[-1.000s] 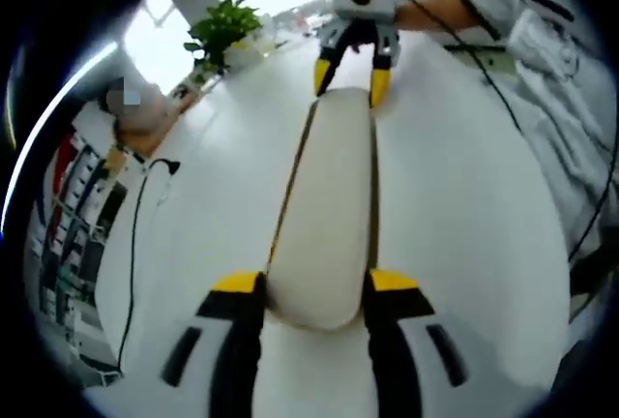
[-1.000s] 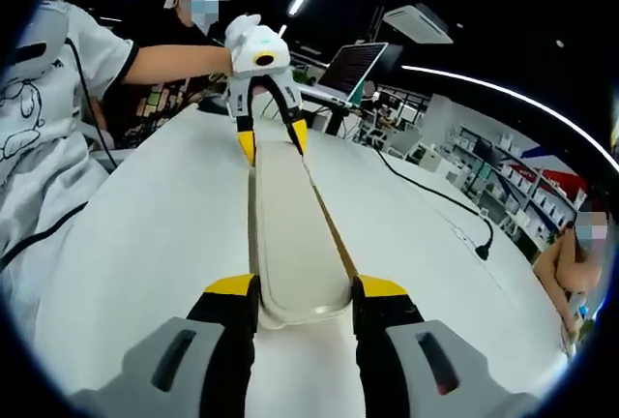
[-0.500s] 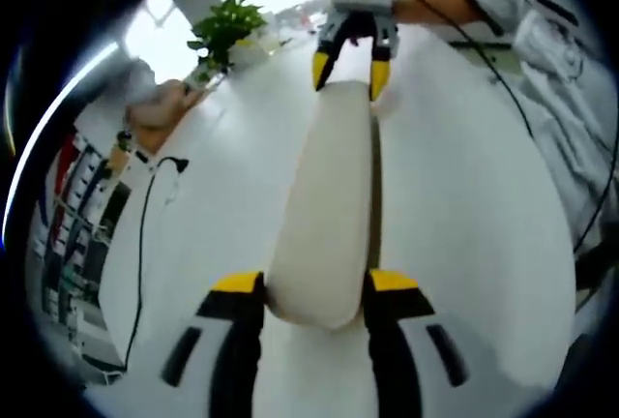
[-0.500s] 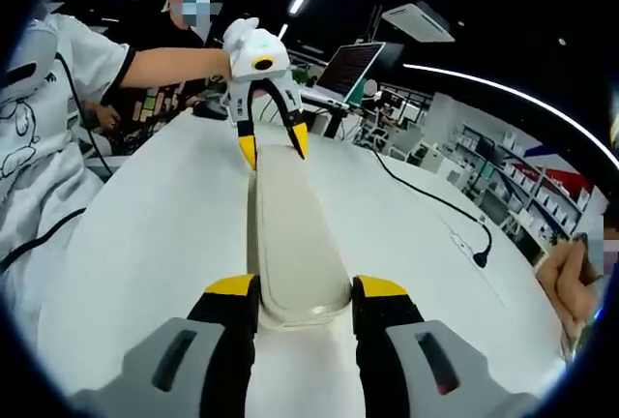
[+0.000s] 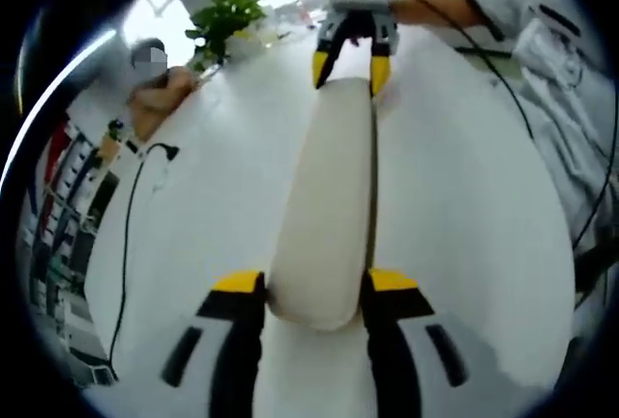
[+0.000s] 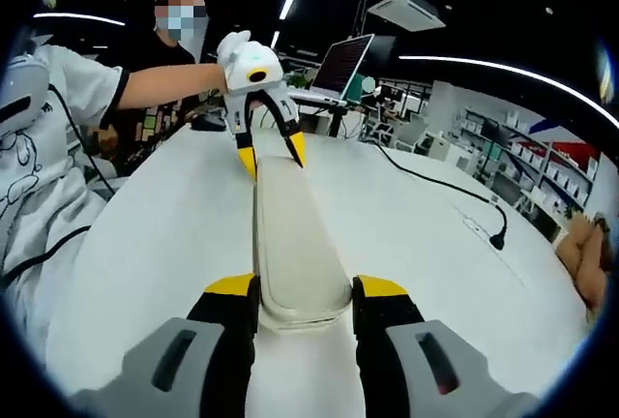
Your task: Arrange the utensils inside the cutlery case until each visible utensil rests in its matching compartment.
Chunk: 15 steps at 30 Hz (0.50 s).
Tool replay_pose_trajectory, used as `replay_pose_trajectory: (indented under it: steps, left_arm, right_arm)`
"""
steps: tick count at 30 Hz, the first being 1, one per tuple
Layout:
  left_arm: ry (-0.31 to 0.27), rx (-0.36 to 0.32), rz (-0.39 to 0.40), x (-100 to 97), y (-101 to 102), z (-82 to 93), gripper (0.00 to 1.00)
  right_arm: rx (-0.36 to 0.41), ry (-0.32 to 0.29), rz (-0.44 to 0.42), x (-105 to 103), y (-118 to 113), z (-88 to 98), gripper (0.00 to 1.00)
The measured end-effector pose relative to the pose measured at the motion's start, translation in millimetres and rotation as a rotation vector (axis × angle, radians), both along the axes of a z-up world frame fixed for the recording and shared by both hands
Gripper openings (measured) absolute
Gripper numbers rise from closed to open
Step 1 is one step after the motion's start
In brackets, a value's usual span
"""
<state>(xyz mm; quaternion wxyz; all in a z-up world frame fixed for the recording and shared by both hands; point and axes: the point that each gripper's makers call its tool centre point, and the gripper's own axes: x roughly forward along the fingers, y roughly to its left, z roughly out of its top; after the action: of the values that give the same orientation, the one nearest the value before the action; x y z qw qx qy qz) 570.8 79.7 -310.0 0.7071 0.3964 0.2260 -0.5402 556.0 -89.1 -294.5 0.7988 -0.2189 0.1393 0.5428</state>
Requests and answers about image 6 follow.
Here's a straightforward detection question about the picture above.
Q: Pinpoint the laptop stand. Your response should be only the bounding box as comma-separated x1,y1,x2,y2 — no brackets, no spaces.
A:
316,101,352,138

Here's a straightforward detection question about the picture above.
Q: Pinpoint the white chest-worn device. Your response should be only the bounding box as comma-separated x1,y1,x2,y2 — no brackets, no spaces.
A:
0,52,51,125

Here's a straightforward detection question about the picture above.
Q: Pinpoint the black chest device cable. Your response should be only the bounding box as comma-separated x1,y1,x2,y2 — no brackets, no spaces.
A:
46,83,117,196

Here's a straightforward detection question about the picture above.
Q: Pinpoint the shelf with white boxes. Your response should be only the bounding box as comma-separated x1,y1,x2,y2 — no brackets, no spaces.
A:
454,103,604,225

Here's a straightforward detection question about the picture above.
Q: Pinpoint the beige cutlery case base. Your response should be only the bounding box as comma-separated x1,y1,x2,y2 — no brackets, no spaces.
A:
260,309,350,338

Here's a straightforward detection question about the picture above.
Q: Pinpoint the teal green panel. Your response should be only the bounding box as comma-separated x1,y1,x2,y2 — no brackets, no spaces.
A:
345,73,379,104

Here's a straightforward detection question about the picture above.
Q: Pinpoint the black computer mouse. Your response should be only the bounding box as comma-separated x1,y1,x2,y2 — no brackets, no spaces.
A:
190,114,227,133

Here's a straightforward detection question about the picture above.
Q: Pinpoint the beige cutlery case lid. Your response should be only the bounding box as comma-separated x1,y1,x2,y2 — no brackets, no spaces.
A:
253,156,354,325

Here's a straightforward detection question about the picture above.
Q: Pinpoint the open laptop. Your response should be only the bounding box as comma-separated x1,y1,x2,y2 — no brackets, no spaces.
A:
288,33,376,107

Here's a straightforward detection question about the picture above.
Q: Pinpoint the black table power cable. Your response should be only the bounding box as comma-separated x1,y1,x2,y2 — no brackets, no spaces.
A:
370,139,510,251

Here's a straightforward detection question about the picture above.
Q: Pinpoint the operator in white shirt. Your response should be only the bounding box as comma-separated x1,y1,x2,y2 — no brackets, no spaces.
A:
0,45,130,342

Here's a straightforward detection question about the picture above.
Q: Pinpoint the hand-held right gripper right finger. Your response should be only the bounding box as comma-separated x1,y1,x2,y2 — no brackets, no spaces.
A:
351,274,539,418

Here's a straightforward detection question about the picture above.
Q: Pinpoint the ceiling air conditioner unit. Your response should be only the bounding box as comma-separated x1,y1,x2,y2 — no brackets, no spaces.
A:
366,0,447,32

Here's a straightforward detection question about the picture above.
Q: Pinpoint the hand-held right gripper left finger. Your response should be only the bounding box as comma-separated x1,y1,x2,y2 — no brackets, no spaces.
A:
70,271,261,418

